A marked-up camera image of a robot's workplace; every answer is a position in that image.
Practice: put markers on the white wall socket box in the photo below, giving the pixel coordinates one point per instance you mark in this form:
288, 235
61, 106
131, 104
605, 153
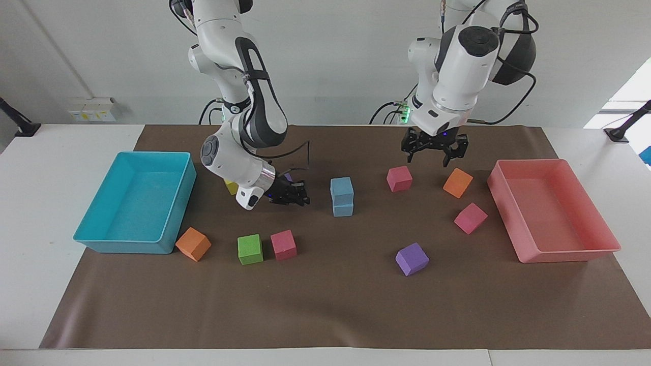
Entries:
94, 110

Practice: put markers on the orange block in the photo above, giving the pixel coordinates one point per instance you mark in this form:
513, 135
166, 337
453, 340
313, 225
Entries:
457, 183
193, 244

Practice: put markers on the black stand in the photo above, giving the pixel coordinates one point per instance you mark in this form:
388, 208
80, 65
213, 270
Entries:
23, 126
623, 129

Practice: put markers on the blue block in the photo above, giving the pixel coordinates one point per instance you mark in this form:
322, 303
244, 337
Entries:
342, 190
344, 210

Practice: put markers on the yellow block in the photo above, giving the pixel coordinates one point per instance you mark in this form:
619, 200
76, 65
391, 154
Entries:
232, 188

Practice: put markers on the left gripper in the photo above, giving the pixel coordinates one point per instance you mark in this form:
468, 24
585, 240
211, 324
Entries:
433, 137

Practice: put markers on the pink plastic bin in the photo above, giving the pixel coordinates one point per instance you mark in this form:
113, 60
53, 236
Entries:
552, 208

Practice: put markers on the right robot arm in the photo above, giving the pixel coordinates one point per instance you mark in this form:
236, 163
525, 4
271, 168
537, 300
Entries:
231, 40

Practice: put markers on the green block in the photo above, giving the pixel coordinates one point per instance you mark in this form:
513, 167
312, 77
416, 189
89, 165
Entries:
250, 249

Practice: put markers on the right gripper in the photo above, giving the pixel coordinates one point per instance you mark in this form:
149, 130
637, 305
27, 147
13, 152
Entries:
278, 190

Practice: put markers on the blue plastic bin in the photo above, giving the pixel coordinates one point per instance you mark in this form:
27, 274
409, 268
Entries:
137, 203

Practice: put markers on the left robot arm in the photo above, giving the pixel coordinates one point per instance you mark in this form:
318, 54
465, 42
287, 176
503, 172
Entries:
460, 71

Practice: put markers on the pink block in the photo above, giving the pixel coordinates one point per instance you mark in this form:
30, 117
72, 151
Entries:
470, 218
283, 245
400, 179

